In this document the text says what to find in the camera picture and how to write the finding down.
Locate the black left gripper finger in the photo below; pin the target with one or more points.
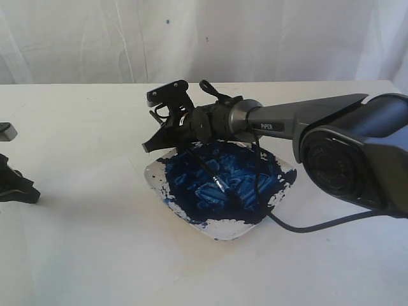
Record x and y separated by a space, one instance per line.
12 179
23 192

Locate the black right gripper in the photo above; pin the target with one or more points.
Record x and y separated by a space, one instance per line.
199 124

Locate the black paintbrush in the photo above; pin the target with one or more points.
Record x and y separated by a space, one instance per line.
222 186

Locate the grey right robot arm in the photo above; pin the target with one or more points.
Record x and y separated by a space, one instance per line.
353 147

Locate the white plate with blue paint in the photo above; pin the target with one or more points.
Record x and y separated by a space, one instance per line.
261 179

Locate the white paper sheet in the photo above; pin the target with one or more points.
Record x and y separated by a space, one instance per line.
96 237

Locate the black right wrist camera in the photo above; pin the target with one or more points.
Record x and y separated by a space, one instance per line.
167 92

